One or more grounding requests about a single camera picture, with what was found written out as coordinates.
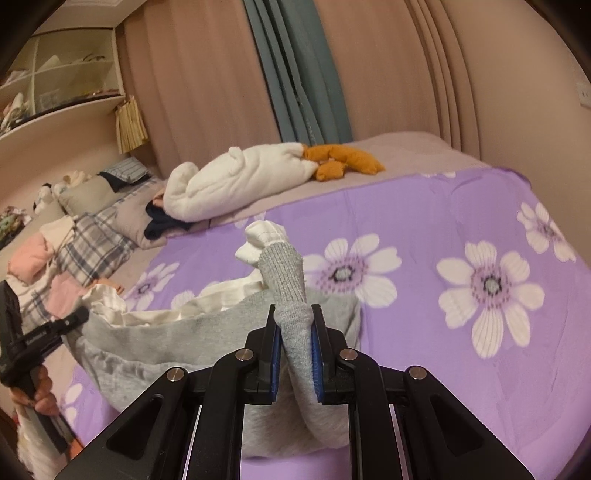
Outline grey New York sweatshirt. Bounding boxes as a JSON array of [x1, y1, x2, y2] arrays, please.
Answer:
[[64, 220, 362, 458]]

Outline person left hand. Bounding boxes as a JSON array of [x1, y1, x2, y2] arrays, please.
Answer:
[[10, 365, 60, 417]]

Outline folded pink garment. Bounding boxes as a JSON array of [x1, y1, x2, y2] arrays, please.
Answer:
[[45, 272, 89, 318]]

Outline rolled pink garment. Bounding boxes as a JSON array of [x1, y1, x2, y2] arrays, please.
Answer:
[[7, 232, 54, 285]]

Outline folded orange garment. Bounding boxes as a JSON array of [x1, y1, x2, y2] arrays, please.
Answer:
[[92, 278, 124, 294]]

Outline colourful patterned cloth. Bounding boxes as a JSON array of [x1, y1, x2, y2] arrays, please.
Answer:
[[0, 206, 32, 249]]

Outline plaid blanket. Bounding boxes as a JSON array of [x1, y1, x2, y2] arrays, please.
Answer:
[[8, 205, 136, 332]]

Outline purple floral bed sheet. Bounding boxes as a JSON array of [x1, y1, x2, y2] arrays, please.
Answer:
[[59, 165, 591, 480]]

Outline small plush toys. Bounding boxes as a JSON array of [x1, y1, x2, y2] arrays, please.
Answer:
[[33, 170, 93, 215]]

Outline grey pillow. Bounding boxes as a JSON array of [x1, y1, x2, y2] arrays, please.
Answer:
[[58, 176, 121, 217]]

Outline dark navy garment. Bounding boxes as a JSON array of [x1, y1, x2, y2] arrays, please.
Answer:
[[144, 201, 192, 240]]

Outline striped pillow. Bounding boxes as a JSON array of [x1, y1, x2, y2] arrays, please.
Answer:
[[99, 157, 151, 192]]

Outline yellow hanging cloth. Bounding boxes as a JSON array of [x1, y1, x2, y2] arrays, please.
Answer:
[[115, 96, 149, 154]]

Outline white goose plush toy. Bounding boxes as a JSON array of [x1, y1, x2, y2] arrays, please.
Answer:
[[162, 142, 385, 223]]

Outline pink beige bed quilt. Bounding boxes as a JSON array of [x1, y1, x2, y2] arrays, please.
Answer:
[[0, 131, 491, 296]]

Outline pink curtain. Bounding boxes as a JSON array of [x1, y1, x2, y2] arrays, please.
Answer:
[[116, 1, 481, 174]]

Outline teal curtain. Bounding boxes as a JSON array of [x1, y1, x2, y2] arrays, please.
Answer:
[[243, 0, 353, 145]]

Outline white wall shelf unit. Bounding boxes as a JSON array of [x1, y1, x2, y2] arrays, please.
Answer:
[[1, 28, 124, 135]]

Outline wall power socket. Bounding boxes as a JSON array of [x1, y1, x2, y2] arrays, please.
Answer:
[[577, 82, 591, 109]]

